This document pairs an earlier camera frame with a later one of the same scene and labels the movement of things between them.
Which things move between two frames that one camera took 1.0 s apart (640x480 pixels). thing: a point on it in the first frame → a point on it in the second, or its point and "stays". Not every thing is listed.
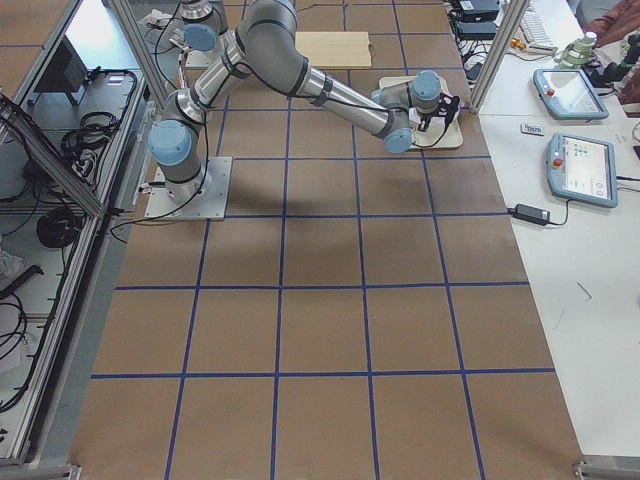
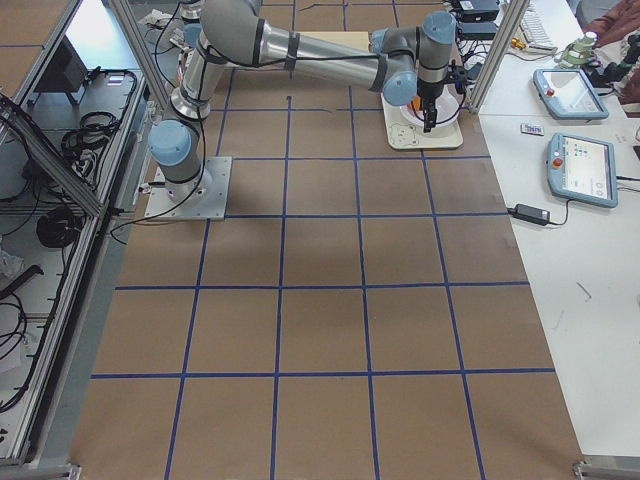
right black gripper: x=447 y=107 → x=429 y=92
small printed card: x=532 y=129 stays
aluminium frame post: x=515 y=13 stays
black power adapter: x=530 y=214 stays
